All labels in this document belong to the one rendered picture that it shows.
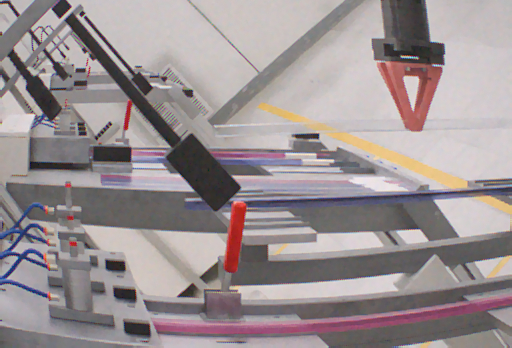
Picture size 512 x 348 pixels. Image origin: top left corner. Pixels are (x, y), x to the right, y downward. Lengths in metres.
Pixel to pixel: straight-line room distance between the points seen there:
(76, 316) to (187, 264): 4.75
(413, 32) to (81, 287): 0.61
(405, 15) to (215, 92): 7.31
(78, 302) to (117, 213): 1.09
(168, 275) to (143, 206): 3.66
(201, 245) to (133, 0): 3.33
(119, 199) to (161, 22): 6.68
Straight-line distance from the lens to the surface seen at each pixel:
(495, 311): 1.04
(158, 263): 5.47
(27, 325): 0.71
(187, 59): 8.50
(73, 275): 0.73
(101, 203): 1.82
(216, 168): 0.74
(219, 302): 1.04
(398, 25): 1.24
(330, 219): 1.87
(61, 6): 0.73
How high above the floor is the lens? 1.30
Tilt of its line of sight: 11 degrees down
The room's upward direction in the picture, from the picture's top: 42 degrees counter-clockwise
